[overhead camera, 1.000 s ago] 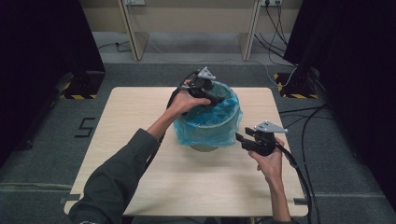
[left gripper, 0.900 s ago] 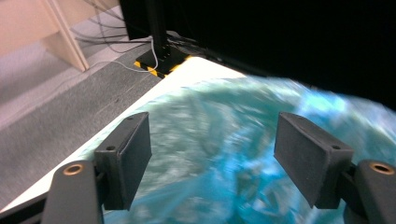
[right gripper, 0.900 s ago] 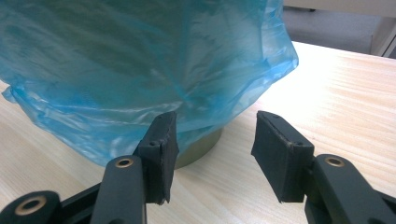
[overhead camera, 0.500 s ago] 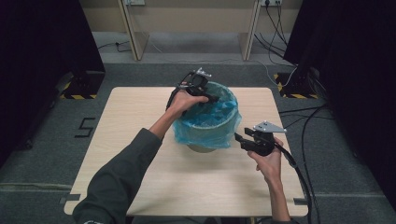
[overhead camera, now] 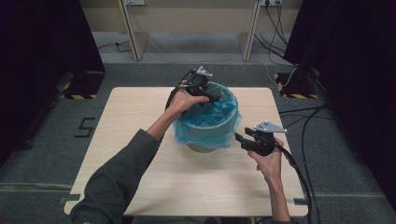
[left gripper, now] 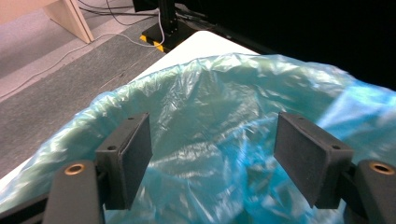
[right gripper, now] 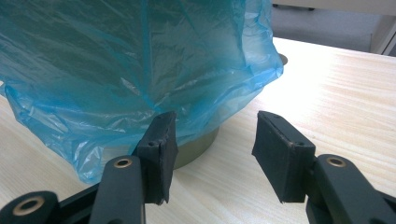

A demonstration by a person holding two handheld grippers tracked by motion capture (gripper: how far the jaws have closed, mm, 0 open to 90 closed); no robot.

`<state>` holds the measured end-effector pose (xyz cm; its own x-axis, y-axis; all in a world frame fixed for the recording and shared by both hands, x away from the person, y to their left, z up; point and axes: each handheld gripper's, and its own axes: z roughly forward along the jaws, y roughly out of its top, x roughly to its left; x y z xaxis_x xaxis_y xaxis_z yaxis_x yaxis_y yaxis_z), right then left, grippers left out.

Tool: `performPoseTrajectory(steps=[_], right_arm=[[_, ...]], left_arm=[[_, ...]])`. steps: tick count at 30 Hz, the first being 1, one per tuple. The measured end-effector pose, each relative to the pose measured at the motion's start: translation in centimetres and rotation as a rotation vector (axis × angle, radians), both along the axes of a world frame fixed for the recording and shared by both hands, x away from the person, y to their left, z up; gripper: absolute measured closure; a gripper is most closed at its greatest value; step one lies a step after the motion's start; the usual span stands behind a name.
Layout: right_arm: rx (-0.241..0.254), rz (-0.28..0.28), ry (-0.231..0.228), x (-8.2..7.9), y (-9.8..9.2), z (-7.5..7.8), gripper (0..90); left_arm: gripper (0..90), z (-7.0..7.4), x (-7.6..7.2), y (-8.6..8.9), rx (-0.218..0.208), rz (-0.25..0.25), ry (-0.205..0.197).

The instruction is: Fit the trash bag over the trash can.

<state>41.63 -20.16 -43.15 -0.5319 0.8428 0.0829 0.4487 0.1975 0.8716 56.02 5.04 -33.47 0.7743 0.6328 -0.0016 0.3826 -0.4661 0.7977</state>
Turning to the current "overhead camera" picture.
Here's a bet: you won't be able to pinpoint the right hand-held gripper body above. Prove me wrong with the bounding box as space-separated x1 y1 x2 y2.
246 119 289 157

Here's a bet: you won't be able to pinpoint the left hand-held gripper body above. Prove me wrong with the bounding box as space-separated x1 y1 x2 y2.
177 65 214 97

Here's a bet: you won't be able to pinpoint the bin with blue bag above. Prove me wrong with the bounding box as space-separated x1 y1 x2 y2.
172 81 243 149

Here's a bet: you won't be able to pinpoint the green plastic trash bin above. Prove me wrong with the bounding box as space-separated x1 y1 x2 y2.
183 82 239 154

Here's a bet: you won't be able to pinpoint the person's right hand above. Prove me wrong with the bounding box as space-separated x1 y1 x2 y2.
247 138 285 188

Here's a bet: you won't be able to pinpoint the person's left hand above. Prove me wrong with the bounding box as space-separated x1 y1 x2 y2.
165 79 210 121

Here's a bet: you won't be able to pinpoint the yellow black striped stand base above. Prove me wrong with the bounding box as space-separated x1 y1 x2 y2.
58 70 106 101
273 72 320 100

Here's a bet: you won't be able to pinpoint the light wooden furniture panel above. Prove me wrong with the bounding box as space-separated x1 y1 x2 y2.
237 0 262 62
117 0 150 62

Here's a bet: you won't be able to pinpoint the black curtain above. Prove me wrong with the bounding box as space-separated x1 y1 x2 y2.
283 0 396 213
0 0 106 166

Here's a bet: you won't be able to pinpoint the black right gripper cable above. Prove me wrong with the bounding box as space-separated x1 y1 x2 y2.
274 142 322 224

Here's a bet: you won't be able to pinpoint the black floor cables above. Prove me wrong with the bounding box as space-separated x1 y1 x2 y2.
277 103 335 175

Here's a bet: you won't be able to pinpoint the white floor cable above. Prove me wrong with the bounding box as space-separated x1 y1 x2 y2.
257 60 299 89

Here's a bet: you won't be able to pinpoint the black wall socket cables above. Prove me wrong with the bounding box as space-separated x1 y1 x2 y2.
253 3 297 67

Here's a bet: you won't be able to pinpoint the black floor cable with plug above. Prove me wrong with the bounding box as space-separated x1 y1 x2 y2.
97 40 132 53

